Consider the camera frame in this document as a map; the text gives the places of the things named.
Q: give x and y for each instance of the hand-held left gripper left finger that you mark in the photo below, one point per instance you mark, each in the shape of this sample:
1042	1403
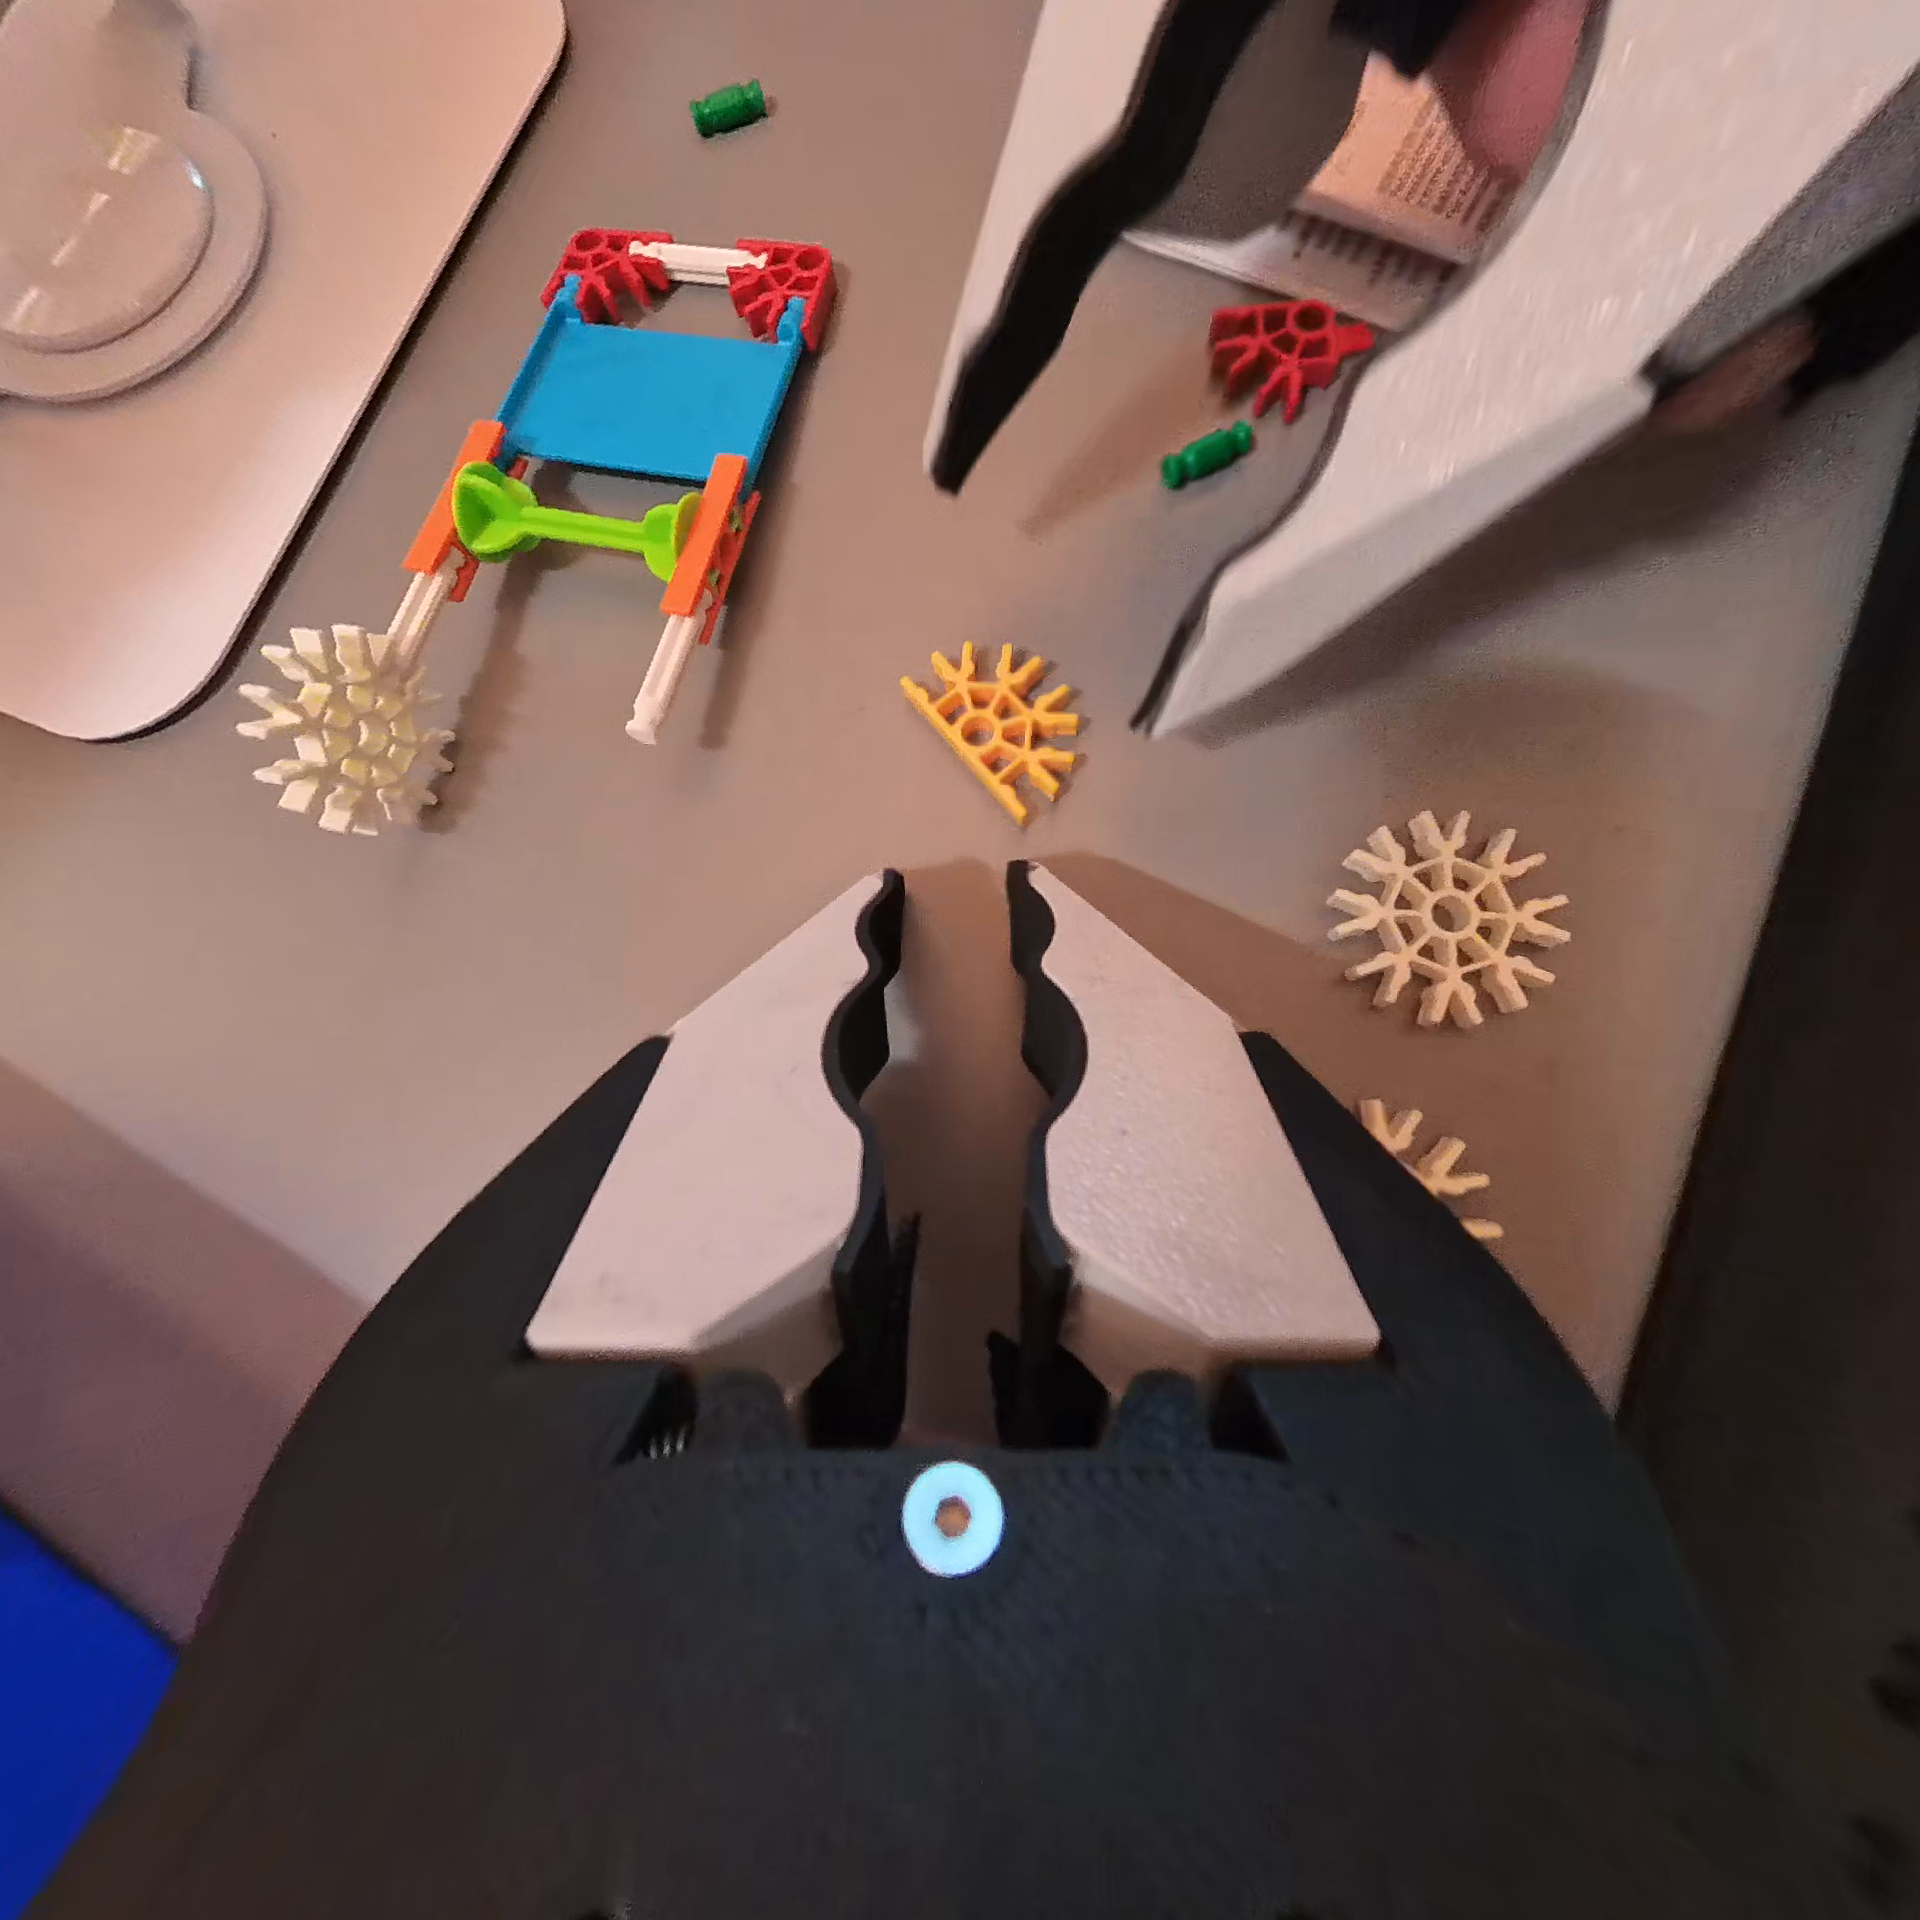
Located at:
704	1184

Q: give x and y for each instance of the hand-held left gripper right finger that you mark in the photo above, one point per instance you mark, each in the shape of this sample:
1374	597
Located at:
1200	1202

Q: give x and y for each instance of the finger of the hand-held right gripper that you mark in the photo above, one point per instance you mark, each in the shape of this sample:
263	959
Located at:
1050	182
1576	376

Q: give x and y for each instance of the colourful construction toy frame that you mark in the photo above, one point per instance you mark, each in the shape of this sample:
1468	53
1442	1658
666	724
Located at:
646	398

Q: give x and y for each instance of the orange half circle connector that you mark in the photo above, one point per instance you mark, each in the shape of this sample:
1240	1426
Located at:
998	727

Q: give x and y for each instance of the blue storage bin with tag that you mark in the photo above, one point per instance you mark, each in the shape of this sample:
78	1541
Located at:
60	1725

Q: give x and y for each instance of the white snowflake connector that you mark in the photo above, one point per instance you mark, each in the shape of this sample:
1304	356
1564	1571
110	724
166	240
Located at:
1442	1162
1430	916

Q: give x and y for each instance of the white paper leaflet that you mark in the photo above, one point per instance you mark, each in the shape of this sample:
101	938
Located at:
1412	166

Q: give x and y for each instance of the red toy connector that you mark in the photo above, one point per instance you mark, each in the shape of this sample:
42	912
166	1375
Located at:
1290	340

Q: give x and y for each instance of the small green toy rod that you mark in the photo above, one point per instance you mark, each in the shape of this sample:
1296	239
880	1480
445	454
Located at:
731	109
1208	455

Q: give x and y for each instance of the white wooden book stand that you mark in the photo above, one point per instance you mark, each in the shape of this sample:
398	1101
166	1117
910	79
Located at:
375	224

